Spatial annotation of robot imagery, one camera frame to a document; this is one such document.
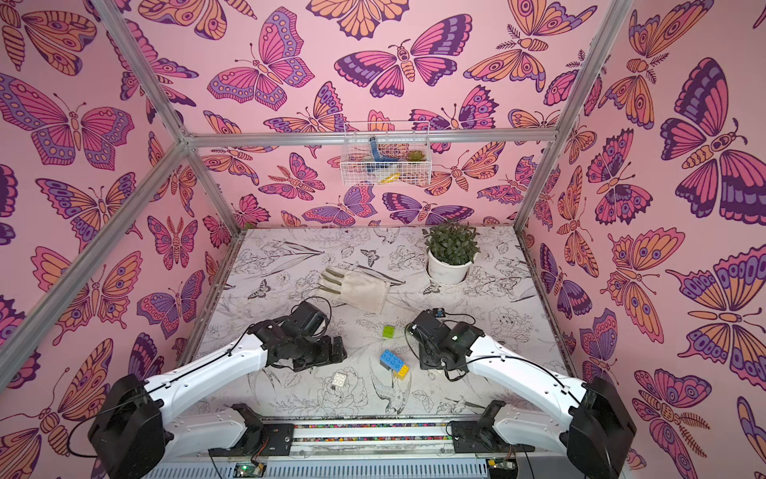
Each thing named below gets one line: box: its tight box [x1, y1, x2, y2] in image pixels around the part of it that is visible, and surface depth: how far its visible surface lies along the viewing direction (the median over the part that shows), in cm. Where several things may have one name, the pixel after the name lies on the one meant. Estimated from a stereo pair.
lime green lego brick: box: [382, 325, 396, 340], surface depth 94 cm
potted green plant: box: [421, 221, 481, 285], surface depth 94 cm
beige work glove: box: [317, 264, 406, 314], surface depth 105 cm
